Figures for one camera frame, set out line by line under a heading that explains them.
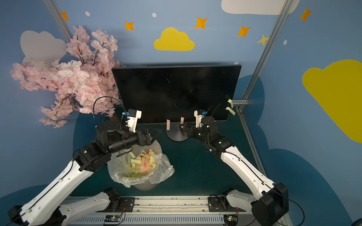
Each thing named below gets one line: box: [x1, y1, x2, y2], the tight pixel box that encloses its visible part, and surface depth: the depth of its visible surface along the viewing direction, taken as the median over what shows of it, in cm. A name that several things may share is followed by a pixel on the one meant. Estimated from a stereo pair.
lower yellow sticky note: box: [225, 106, 236, 116], surface depth 82 cm
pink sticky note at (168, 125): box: [166, 119, 171, 131], surface depth 88 cm
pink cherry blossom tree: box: [9, 25, 125, 129], surface depth 65 cm
